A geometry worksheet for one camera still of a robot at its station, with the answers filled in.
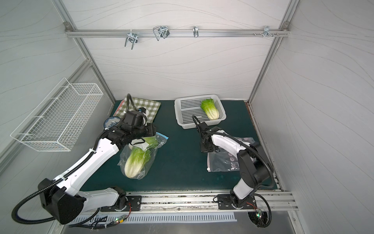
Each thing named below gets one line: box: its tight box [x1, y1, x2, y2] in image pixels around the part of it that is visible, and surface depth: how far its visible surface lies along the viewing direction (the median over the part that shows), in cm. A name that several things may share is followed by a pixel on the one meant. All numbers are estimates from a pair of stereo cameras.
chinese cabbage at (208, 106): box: [200, 98, 220, 120], surface depth 106 cm
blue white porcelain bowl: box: [103, 116, 121, 131], surface depth 106 cm
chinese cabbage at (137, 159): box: [124, 146, 151, 179], surface depth 82 cm
